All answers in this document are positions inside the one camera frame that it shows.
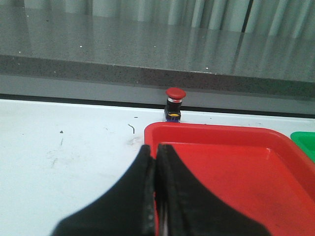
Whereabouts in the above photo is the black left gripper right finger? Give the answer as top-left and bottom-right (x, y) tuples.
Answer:
(156, 145), (268, 236)

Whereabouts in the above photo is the red mushroom push button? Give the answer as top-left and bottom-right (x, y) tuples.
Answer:
(164, 88), (186, 122)

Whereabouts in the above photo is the green plastic tray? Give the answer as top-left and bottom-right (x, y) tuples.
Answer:
(290, 131), (315, 162)

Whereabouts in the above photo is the red plastic tray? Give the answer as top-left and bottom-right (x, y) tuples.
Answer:
(144, 122), (315, 236)

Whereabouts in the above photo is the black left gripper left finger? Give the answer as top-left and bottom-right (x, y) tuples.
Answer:
(52, 145), (156, 236)

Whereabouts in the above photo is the grey stone counter ledge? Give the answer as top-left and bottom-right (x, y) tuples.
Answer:
(0, 14), (315, 98)

